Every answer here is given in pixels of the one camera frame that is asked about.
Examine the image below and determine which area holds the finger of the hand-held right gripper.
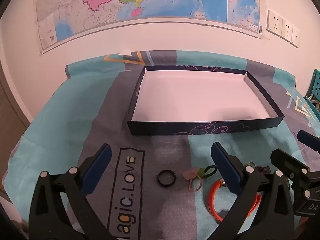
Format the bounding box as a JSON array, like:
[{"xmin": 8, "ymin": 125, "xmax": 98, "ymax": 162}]
[
  {"xmin": 271, "ymin": 149, "xmax": 320, "ymax": 200},
  {"xmin": 297, "ymin": 130, "xmax": 320, "ymax": 153}
]

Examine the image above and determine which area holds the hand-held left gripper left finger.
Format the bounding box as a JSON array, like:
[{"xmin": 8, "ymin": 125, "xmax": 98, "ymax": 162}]
[{"xmin": 29, "ymin": 144, "xmax": 118, "ymax": 240}]

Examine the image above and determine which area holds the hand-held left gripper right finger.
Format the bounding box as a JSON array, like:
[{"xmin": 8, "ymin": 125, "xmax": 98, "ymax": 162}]
[{"xmin": 211, "ymin": 142, "xmax": 295, "ymax": 240}]

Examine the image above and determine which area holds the orange smart watch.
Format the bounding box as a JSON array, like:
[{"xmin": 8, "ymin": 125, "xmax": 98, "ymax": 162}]
[{"xmin": 208, "ymin": 179, "xmax": 262, "ymax": 222}]

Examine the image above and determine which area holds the pink hair tie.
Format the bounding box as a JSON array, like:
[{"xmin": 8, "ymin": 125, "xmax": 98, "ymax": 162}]
[{"xmin": 182, "ymin": 167, "xmax": 205, "ymax": 193}]

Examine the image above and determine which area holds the dark blue cardboard box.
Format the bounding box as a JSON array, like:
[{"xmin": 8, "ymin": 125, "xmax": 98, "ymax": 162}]
[{"xmin": 126, "ymin": 66, "xmax": 285, "ymax": 137}]

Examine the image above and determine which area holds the green and black braided band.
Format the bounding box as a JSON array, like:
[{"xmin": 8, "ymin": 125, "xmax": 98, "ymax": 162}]
[{"xmin": 201, "ymin": 164, "xmax": 217, "ymax": 179}]

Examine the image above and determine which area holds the teal plastic crate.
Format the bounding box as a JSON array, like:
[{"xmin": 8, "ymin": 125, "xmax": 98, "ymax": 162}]
[{"xmin": 304, "ymin": 69, "xmax": 320, "ymax": 123}]

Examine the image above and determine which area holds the teal and grey printed blanket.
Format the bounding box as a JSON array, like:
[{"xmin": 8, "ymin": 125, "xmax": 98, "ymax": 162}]
[{"xmin": 5, "ymin": 51, "xmax": 320, "ymax": 240}]

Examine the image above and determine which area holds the black ring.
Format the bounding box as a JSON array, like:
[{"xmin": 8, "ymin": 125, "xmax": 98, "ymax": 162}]
[{"xmin": 157, "ymin": 170, "xmax": 176, "ymax": 187}]

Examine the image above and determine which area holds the white wall socket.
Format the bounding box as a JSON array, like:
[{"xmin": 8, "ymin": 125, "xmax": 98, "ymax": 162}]
[
  {"xmin": 281, "ymin": 19, "xmax": 294, "ymax": 41},
  {"xmin": 266, "ymin": 10, "xmax": 283, "ymax": 37},
  {"xmin": 291, "ymin": 26, "xmax": 300, "ymax": 48}
]

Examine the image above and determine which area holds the colourful wall map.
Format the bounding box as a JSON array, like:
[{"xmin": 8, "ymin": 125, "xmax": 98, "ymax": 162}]
[{"xmin": 36, "ymin": 0, "xmax": 263, "ymax": 55}]

